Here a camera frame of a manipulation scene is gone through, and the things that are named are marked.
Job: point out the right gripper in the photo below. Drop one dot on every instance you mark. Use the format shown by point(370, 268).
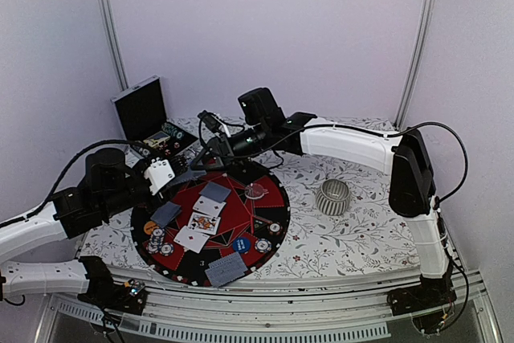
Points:
point(217, 152)

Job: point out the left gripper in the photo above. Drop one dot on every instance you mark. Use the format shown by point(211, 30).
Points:
point(173, 161)

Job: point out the blue playing card deck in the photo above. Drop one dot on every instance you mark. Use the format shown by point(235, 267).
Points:
point(189, 175)

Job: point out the queen of spades card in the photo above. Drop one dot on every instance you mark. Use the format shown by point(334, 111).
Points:
point(204, 223)

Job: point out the spread blue chips pile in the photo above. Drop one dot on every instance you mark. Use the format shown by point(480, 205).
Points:
point(156, 241)

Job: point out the black triangular all-in button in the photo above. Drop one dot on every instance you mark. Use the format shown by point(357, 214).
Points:
point(259, 223)

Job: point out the single blue white chip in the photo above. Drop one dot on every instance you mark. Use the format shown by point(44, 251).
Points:
point(166, 249)

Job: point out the blue white chip stack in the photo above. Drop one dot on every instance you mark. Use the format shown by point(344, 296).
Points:
point(263, 245)

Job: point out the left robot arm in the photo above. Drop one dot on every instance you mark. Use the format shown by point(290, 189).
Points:
point(109, 187)

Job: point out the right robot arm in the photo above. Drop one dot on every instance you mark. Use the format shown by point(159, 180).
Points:
point(401, 155)

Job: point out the boxed card deck in case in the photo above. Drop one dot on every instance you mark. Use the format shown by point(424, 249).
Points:
point(157, 139)

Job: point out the chip row in case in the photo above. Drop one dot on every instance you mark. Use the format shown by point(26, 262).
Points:
point(174, 132)

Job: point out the clear acrylic dealer button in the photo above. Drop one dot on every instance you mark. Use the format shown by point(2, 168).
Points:
point(255, 191)

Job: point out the round red black poker mat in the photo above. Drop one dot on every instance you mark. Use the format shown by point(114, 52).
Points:
point(236, 221)

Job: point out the aluminium poker chip case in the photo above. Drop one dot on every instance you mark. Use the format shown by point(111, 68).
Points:
point(141, 113)

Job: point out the orange big blind button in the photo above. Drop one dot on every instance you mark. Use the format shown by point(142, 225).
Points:
point(150, 227)

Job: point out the blue small blind button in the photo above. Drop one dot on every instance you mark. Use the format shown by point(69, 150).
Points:
point(241, 245)

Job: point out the floral table cover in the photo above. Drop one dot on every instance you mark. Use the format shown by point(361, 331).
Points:
point(368, 238)

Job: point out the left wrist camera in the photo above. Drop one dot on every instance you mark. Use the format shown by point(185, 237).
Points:
point(159, 174)

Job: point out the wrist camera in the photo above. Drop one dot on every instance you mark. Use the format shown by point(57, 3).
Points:
point(159, 174)
point(213, 123)

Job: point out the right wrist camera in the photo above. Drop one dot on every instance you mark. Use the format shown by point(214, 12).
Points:
point(213, 123)

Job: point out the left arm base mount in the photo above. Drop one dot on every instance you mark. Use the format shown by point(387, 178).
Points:
point(103, 292)

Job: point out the left aluminium post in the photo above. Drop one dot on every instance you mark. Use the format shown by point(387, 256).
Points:
point(113, 43)

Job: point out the aluminium post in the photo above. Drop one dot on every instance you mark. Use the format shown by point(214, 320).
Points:
point(113, 43)
point(415, 62)

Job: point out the aluminium front rail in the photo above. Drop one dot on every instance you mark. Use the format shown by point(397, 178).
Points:
point(326, 309)

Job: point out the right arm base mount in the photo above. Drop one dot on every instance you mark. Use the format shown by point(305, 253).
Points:
point(436, 306)

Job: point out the right aluminium post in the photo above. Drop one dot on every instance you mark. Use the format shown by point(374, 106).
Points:
point(415, 62)

